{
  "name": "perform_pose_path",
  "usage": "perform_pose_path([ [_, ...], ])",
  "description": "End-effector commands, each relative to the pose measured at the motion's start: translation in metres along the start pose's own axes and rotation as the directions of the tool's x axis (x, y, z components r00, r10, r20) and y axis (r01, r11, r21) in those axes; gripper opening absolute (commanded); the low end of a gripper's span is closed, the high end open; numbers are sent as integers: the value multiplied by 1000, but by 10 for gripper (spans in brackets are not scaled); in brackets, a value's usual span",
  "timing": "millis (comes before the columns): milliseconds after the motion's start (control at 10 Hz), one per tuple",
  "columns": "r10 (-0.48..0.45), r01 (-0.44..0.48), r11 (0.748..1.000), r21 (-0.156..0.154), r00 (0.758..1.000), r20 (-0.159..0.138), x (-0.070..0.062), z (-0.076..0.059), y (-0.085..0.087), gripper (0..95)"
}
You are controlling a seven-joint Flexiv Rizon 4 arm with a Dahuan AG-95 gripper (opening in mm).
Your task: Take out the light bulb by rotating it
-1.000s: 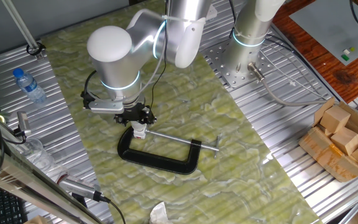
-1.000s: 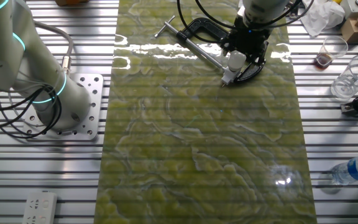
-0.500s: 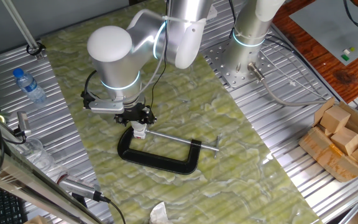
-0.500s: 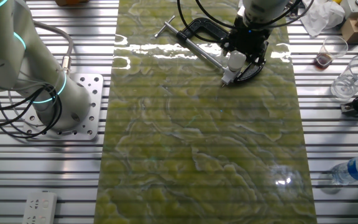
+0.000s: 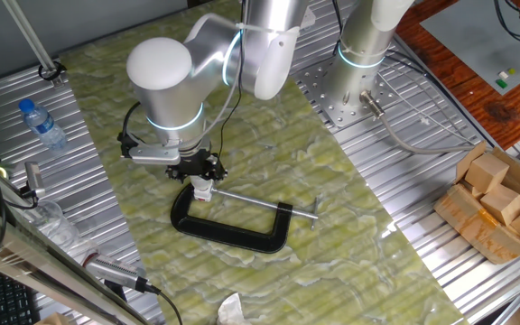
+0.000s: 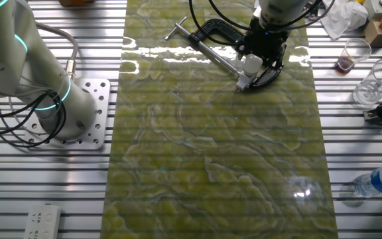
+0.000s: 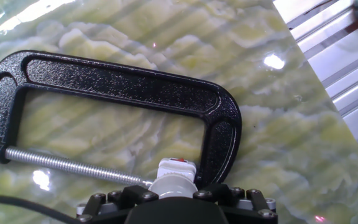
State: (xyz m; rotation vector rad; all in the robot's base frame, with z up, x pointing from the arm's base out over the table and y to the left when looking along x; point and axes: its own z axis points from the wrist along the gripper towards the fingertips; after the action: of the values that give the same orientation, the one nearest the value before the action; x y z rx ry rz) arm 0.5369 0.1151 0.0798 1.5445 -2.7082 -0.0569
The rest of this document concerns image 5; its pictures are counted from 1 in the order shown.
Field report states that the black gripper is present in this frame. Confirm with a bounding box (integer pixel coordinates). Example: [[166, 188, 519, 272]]
[[165, 147, 228, 184]]

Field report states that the white round light bulb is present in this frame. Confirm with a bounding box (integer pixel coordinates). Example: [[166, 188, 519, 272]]
[[190, 174, 216, 193]]

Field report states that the black C-clamp with steel screw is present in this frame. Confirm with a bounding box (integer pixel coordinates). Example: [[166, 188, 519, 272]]
[[170, 182, 320, 255]]

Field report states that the crumpled white plastic bag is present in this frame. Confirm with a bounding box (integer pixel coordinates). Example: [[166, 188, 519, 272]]
[[217, 292, 253, 325]]

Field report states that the empty clear plastic cup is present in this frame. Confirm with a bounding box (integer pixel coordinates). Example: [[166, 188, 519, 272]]
[[27, 200, 83, 252]]

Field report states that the green marble pattern mat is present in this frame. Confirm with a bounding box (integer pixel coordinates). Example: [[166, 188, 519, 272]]
[[59, 0, 469, 325]]

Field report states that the clear water bottle blue label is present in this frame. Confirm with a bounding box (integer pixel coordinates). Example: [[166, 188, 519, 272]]
[[18, 97, 70, 153]]

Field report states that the small wooden block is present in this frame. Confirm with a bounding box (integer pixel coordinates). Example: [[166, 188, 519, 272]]
[[467, 180, 485, 200]]

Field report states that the open cardboard tray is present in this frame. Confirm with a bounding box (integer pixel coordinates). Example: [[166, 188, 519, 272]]
[[433, 140, 520, 265]]

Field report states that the brown wooden desk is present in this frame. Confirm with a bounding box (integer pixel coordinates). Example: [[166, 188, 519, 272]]
[[395, 0, 520, 151]]

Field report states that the grey desk pad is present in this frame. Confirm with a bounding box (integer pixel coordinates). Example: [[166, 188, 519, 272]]
[[420, 0, 520, 96]]

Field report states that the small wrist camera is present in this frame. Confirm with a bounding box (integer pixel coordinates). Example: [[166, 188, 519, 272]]
[[117, 133, 182, 166]]

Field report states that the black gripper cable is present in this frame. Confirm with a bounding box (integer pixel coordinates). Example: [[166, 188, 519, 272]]
[[217, 0, 246, 150], [119, 101, 143, 139]]

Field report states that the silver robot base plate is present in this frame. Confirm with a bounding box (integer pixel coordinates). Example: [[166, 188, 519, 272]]
[[293, 56, 419, 130]]

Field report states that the silver metal bracket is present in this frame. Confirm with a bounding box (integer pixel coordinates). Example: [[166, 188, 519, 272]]
[[20, 161, 48, 200]]

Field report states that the grey cable with metal connector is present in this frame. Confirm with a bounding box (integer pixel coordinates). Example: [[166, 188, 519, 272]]
[[359, 88, 477, 155]]

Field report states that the silver aluminium frame rail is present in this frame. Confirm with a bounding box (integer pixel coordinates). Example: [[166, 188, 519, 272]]
[[0, 193, 153, 325]]

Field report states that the aluminium profile post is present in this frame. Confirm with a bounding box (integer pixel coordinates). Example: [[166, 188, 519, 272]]
[[1, 0, 68, 89]]

